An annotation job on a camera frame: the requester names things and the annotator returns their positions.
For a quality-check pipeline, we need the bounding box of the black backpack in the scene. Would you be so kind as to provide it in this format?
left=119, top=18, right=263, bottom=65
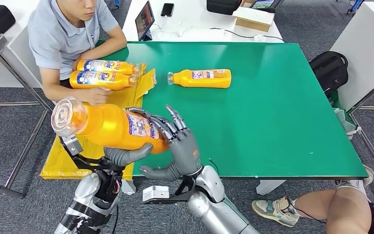
left=309, top=51, right=349, bottom=97

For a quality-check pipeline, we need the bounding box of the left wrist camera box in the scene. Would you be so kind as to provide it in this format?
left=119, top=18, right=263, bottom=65
left=58, top=134, right=110, bottom=171

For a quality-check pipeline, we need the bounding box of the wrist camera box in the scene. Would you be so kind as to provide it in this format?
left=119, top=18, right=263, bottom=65
left=58, top=134, right=110, bottom=171
left=142, top=185, right=196, bottom=205

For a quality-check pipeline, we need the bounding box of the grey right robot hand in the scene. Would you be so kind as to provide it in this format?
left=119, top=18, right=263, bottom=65
left=139, top=105, right=205, bottom=182

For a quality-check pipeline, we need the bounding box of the white plastic bag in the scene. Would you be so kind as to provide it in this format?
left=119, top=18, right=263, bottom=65
left=333, top=109, right=362, bottom=141

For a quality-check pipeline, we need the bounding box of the black bag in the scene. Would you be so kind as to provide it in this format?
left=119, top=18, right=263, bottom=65
left=206, top=0, right=243, bottom=16

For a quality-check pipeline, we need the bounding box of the white table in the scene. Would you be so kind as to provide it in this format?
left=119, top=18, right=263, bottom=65
left=330, top=2, right=374, bottom=112
left=122, top=0, right=284, bottom=42

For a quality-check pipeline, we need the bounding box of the black cable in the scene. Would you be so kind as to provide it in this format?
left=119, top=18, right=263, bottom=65
left=210, top=27, right=284, bottom=42

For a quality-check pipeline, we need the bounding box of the black tablet on stand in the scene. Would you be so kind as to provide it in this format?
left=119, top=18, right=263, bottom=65
left=135, top=0, right=155, bottom=41

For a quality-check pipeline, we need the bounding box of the yellow taped cardboard sheet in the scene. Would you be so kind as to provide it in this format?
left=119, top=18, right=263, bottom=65
left=40, top=63, right=158, bottom=181

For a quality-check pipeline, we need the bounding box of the dark smartphone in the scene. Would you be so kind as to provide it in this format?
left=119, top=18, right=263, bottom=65
left=161, top=3, right=175, bottom=17

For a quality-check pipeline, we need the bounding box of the person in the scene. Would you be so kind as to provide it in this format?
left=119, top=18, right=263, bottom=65
left=251, top=164, right=374, bottom=234
left=28, top=0, right=128, bottom=107

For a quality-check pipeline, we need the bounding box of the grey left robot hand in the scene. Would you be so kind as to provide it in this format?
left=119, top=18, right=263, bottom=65
left=103, top=107, right=154, bottom=168

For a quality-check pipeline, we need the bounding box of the white table leg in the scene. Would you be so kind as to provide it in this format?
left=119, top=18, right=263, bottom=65
left=256, top=179, right=287, bottom=195
left=121, top=179, right=137, bottom=195

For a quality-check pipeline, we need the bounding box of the black screen device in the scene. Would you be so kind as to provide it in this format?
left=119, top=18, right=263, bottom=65
left=250, top=0, right=284, bottom=14

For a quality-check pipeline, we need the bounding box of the blue metal trolley frame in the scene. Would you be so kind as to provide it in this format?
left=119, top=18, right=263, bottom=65
left=346, top=0, right=365, bottom=15

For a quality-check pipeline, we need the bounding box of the green bag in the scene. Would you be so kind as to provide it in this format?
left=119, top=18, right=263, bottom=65
left=328, top=91, right=341, bottom=110

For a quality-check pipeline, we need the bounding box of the orange detergent bottle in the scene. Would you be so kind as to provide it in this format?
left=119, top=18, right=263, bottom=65
left=69, top=70, right=139, bottom=91
left=76, top=58, right=141, bottom=76
left=51, top=97, right=170, bottom=155
left=168, top=68, right=232, bottom=89

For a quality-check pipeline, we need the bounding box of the white desk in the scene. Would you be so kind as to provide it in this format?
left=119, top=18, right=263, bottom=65
left=0, top=0, right=68, bottom=115

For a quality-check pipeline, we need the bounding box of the brown cardboard box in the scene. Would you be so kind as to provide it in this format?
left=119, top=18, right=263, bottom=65
left=232, top=0, right=275, bottom=33

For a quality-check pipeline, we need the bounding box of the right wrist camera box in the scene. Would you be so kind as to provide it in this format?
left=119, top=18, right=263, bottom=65
left=142, top=185, right=196, bottom=205

